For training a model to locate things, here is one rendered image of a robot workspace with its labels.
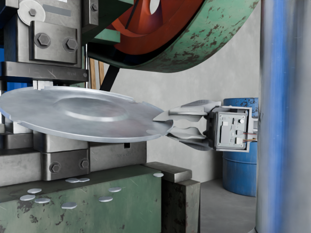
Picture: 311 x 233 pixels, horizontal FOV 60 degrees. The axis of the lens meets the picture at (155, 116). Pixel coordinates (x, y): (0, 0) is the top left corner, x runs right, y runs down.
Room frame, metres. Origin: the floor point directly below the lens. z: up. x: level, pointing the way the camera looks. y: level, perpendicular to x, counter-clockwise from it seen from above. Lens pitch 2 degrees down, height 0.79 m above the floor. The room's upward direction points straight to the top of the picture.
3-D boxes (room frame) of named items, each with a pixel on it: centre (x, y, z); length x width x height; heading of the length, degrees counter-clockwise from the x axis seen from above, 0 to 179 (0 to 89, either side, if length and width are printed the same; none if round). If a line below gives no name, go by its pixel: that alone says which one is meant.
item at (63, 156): (0.55, 0.18, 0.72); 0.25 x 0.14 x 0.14; 40
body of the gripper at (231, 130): (0.46, -0.15, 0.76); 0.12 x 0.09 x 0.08; 92
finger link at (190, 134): (0.46, -0.04, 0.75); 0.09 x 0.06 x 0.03; 92
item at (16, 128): (0.68, 0.29, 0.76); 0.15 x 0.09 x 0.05; 130
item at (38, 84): (0.68, 0.28, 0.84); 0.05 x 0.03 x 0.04; 130
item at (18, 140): (0.69, 0.29, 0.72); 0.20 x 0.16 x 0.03; 130
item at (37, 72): (0.69, 0.29, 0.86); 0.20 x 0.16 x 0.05; 130
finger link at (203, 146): (0.48, -0.09, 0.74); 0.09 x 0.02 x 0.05; 92
